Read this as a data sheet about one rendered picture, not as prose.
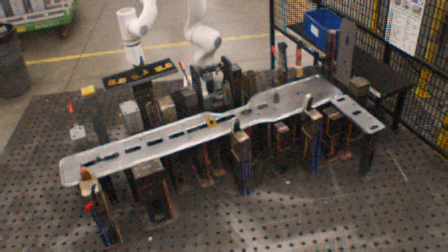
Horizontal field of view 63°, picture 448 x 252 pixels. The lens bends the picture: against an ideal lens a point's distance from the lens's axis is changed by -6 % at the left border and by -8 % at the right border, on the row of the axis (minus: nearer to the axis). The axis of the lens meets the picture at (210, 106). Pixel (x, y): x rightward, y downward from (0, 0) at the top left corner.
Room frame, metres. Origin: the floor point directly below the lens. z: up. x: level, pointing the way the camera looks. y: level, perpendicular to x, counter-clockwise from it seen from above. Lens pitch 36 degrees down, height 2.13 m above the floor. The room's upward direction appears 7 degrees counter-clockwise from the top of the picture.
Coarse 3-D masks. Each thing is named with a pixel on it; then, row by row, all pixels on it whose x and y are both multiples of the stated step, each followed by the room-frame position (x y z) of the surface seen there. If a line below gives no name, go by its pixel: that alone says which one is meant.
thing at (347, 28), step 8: (344, 24) 1.66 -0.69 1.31; (352, 24) 1.60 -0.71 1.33; (344, 32) 1.65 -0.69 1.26; (352, 32) 1.60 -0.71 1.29; (344, 40) 1.65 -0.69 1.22; (352, 40) 1.59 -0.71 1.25; (344, 48) 1.64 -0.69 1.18; (352, 48) 1.58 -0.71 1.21; (344, 56) 1.64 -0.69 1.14; (352, 56) 1.58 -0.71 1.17; (336, 64) 1.69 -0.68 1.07; (344, 64) 1.63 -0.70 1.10; (336, 72) 1.68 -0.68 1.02; (344, 72) 1.62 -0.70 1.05; (344, 80) 1.62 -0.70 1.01
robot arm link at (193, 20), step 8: (192, 0) 1.92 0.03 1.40; (200, 0) 1.93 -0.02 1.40; (192, 8) 1.93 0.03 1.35; (200, 8) 1.93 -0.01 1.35; (192, 16) 1.94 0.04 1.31; (200, 16) 1.94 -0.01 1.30; (192, 24) 1.98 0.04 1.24; (200, 24) 2.03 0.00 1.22; (184, 32) 2.00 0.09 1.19; (192, 32) 1.97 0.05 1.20
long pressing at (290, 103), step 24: (264, 96) 1.57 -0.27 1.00; (288, 96) 1.55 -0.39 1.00; (336, 96) 1.51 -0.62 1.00; (192, 120) 1.45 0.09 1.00; (240, 120) 1.41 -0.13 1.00; (264, 120) 1.39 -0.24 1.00; (120, 144) 1.34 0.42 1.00; (144, 144) 1.32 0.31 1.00; (168, 144) 1.30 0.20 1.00; (192, 144) 1.29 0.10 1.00; (72, 168) 1.21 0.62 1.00; (96, 168) 1.20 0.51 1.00; (120, 168) 1.19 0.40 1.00
